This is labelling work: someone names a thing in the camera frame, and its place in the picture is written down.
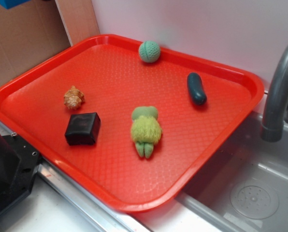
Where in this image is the blue rectangular block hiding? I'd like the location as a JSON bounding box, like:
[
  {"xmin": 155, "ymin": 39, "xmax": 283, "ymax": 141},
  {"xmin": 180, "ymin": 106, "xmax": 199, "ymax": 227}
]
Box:
[{"xmin": 0, "ymin": 0, "xmax": 27, "ymax": 9}]

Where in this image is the dark brown square block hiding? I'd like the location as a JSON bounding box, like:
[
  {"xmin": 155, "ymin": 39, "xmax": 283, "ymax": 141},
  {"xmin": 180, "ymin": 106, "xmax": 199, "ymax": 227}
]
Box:
[{"xmin": 65, "ymin": 112, "xmax": 101, "ymax": 145}]

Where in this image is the red plastic tray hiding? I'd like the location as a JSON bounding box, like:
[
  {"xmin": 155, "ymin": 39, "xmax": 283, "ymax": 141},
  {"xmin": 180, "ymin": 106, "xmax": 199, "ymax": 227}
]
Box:
[{"xmin": 0, "ymin": 35, "xmax": 264, "ymax": 213}]

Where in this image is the green fuzzy turtle toy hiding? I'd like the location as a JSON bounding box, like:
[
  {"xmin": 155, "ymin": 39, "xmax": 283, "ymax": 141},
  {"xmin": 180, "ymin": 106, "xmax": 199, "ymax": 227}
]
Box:
[{"xmin": 130, "ymin": 106, "xmax": 162, "ymax": 159}]

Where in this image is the dark green toy cucumber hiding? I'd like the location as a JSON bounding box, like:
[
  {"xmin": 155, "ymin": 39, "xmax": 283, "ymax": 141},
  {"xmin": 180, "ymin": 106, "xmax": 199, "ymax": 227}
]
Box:
[{"xmin": 187, "ymin": 72, "xmax": 207, "ymax": 105}]

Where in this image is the green dimpled ball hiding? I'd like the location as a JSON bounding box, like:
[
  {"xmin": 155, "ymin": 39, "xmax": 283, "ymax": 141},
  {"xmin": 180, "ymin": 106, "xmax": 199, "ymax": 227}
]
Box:
[{"xmin": 138, "ymin": 41, "xmax": 161, "ymax": 63}]

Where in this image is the orange seashell toy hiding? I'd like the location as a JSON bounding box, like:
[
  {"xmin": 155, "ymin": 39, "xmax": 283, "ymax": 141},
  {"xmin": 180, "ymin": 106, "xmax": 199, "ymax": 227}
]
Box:
[{"xmin": 63, "ymin": 86, "xmax": 85, "ymax": 110}]

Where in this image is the grey toy sink basin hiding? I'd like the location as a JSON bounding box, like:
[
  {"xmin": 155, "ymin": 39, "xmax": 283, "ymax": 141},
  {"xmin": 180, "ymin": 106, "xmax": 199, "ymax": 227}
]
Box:
[{"xmin": 177, "ymin": 113, "xmax": 288, "ymax": 232}]

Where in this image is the grey toy faucet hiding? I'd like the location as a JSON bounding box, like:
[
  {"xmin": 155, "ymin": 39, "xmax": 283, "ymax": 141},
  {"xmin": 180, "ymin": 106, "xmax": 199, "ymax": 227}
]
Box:
[{"xmin": 260, "ymin": 46, "xmax": 288, "ymax": 142}]

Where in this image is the brown cardboard panel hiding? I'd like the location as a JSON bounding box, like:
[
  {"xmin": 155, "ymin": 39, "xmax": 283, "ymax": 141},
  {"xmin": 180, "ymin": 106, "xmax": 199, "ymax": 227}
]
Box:
[{"xmin": 0, "ymin": 0, "xmax": 70, "ymax": 86}]

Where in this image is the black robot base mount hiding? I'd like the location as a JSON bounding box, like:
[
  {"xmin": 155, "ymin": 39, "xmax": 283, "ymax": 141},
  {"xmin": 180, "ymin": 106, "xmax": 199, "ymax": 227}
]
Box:
[{"xmin": 0, "ymin": 134, "xmax": 40, "ymax": 215}]

